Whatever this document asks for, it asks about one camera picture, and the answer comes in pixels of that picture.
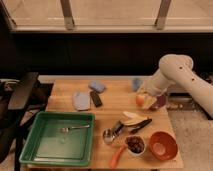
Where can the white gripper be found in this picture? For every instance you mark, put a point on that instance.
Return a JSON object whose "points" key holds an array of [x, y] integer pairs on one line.
{"points": [[155, 85]]}

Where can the orange apple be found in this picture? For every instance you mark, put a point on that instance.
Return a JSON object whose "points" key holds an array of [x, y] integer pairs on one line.
{"points": [[140, 100]]}

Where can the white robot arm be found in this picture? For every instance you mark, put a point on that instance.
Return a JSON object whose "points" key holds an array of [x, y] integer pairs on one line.
{"points": [[176, 69]]}

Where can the purple bowl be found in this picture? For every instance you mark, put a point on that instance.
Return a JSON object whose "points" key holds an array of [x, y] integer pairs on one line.
{"points": [[161, 101]]}

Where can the white bowl with grapes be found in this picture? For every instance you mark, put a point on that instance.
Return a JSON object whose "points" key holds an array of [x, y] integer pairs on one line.
{"points": [[135, 145]]}

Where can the red bowl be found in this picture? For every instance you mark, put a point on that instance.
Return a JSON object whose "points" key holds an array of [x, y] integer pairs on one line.
{"points": [[163, 146]]}

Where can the blue cup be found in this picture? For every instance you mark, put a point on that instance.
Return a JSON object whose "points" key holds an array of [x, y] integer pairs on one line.
{"points": [[136, 83]]}

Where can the yellow banana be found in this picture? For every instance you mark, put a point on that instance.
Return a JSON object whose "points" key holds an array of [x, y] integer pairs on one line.
{"points": [[132, 118]]}

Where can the blue sponge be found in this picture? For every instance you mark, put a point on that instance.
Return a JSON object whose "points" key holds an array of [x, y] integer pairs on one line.
{"points": [[97, 86]]}

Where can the black rectangular block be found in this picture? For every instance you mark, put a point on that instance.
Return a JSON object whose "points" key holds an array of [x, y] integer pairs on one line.
{"points": [[96, 99]]}

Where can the silver measuring cup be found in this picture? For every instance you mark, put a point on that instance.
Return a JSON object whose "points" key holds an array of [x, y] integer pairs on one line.
{"points": [[110, 134]]}

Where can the light blue cloth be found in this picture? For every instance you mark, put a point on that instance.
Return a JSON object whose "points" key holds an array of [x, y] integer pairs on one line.
{"points": [[81, 101]]}

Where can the orange carrot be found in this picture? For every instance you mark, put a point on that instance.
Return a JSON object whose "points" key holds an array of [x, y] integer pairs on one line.
{"points": [[116, 156]]}

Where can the silver fork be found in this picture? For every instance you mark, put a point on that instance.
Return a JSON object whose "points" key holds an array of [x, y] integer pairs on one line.
{"points": [[67, 129]]}

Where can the green plastic tray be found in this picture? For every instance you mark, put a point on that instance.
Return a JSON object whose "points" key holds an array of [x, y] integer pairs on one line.
{"points": [[46, 145]]}

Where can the black office chair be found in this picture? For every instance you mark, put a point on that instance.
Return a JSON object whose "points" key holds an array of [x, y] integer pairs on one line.
{"points": [[20, 100]]}

